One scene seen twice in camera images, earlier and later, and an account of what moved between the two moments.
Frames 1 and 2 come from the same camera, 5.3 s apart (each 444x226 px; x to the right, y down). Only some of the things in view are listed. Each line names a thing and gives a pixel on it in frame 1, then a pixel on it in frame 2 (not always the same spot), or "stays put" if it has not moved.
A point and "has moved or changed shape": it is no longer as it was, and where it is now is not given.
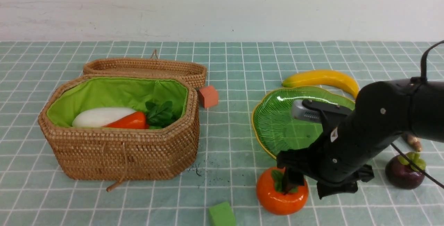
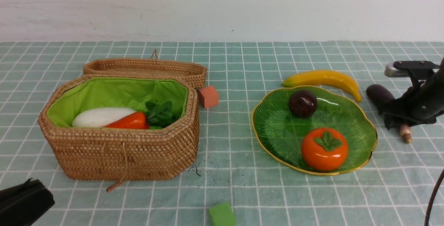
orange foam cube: [208, 96] stays put
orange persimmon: [270, 193] has moved or changed shape
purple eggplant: [414, 141] has moved or changed shape
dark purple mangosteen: [402, 174] -> [302, 103]
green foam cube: [222, 215] stays put
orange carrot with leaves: [136, 120] stays put
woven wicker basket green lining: [76, 94] stays put
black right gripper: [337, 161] -> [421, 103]
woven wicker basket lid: [195, 70] stays put
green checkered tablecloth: [229, 161] stays put
